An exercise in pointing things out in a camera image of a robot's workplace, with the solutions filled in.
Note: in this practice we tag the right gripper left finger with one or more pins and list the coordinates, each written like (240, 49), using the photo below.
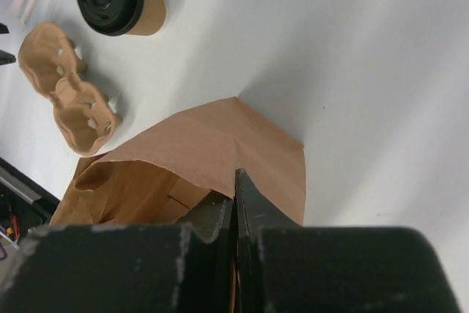
(179, 267)

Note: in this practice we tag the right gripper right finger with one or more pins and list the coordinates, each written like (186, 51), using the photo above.
(283, 267)

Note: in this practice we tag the brown paper bag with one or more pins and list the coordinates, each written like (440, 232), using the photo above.
(166, 170)

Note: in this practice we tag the brown pulp cup carrier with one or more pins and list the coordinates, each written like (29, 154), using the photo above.
(47, 57)

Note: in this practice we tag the single brown paper cup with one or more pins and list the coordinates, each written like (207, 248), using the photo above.
(152, 18)

